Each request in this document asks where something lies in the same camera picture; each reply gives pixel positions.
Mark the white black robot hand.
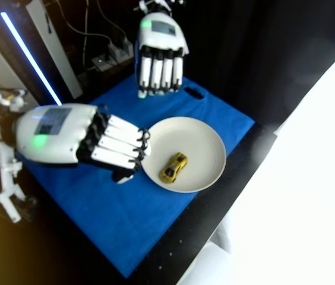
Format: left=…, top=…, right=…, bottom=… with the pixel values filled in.
left=134, top=11, right=189, bottom=99
left=15, top=103, right=152, bottom=185

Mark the yellow toy car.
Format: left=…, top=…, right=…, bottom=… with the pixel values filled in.
left=159, top=152, right=188, bottom=184

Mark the white power strip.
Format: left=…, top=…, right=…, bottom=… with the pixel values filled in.
left=91, top=38, right=134, bottom=72

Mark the white upright panel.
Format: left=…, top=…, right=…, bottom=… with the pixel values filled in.
left=26, top=0, right=84, bottom=100

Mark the blue cloth mat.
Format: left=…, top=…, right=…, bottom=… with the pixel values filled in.
left=15, top=74, right=256, bottom=278

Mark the glowing LED light strip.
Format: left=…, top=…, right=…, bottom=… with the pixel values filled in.
left=0, top=11, right=63, bottom=106

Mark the white round plate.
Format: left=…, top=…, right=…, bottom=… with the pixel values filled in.
left=141, top=116, right=227, bottom=194

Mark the white backdrop cloth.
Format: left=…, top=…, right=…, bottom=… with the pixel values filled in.
left=179, top=38, right=335, bottom=285

